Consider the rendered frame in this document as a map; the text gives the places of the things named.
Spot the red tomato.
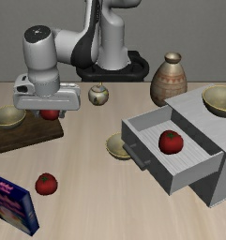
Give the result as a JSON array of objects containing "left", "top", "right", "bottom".
[
  {"left": 39, "top": 109, "right": 61, "bottom": 121},
  {"left": 158, "top": 129, "right": 185, "bottom": 156},
  {"left": 35, "top": 172, "right": 59, "bottom": 196}
]

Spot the brown cutting board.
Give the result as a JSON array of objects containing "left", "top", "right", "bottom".
[{"left": 0, "top": 109, "right": 65, "bottom": 156}]

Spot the beige porcelain bowl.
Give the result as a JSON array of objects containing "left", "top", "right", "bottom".
[
  {"left": 0, "top": 105, "right": 27, "bottom": 130},
  {"left": 202, "top": 84, "right": 226, "bottom": 118},
  {"left": 105, "top": 132, "right": 131, "bottom": 161}
]

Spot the small round teapot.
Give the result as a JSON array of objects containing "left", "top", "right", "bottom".
[{"left": 87, "top": 82, "right": 110, "bottom": 107}]

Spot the blue carton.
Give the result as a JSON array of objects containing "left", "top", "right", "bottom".
[{"left": 0, "top": 173, "right": 40, "bottom": 237}]

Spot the brown patterned vase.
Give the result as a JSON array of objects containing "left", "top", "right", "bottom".
[{"left": 149, "top": 52, "right": 188, "bottom": 108}]

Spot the grey drawer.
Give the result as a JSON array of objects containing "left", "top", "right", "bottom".
[{"left": 121, "top": 105, "right": 225, "bottom": 196}]

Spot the grey cabinet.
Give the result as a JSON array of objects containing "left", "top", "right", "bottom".
[{"left": 164, "top": 82, "right": 226, "bottom": 208}]

